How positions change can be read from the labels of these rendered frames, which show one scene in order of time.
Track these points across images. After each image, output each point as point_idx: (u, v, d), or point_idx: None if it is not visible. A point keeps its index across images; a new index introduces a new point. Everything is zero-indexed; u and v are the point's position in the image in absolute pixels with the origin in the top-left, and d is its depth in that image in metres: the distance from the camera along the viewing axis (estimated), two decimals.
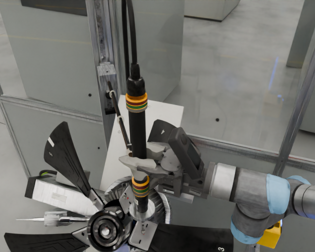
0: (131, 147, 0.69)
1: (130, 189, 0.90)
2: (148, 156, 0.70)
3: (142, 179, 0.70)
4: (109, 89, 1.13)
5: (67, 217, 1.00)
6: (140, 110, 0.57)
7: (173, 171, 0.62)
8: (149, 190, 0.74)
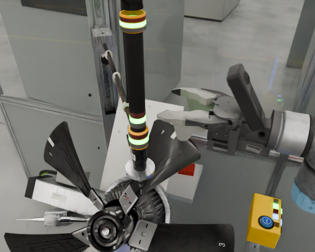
0: (177, 92, 0.59)
1: (130, 189, 0.90)
2: (195, 105, 0.59)
3: (140, 127, 0.60)
4: (105, 50, 1.03)
5: (67, 217, 1.00)
6: (137, 29, 0.47)
7: (231, 119, 0.49)
8: (148, 142, 0.65)
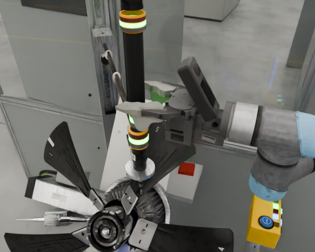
0: None
1: (153, 230, 0.87)
2: (157, 98, 0.62)
3: None
4: (105, 50, 1.03)
5: (67, 217, 1.00)
6: (137, 29, 0.47)
7: (184, 110, 0.52)
8: (148, 142, 0.65)
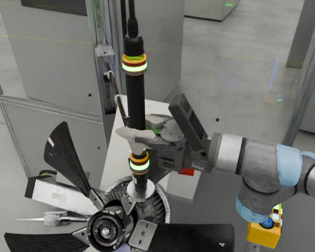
0: (129, 119, 0.64)
1: (153, 231, 0.87)
2: (147, 129, 0.66)
3: (141, 154, 0.65)
4: (107, 70, 1.08)
5: (67, 217, 1.00)
6: (138, 72, 0.52)
7: (174, 142, 0.57)
8: (149, 167, 0.69)
